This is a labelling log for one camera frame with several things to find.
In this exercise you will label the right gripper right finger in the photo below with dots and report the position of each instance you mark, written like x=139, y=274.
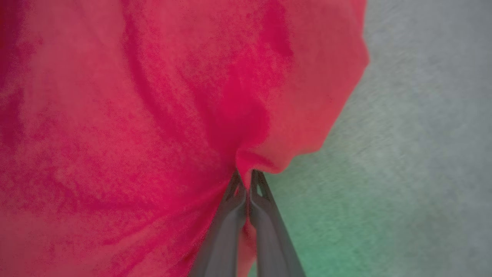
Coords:
x=273, y=246

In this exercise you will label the red and white basketball jersey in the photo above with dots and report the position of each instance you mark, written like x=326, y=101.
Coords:
x=115, y=115

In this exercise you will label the grey fabric sofa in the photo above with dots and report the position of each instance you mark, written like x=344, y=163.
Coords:
x=423, y=154

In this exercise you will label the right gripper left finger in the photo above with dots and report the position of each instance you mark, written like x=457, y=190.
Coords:
x=225, y=246

